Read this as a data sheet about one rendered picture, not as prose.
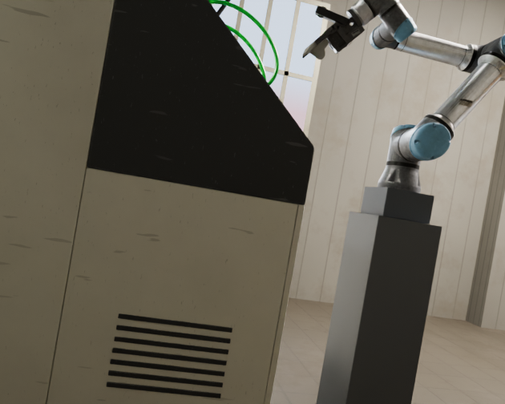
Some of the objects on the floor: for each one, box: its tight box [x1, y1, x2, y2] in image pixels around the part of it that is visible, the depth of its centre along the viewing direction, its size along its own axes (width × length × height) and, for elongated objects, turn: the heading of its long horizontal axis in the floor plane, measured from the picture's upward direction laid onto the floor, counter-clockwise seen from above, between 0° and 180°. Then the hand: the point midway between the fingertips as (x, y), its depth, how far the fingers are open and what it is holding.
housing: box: [0, 0, 115, 404], centre depth 185 cm, size 140×28×150 cm
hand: (304, 52), depth 158 cm, fingers open, 7 cm apart
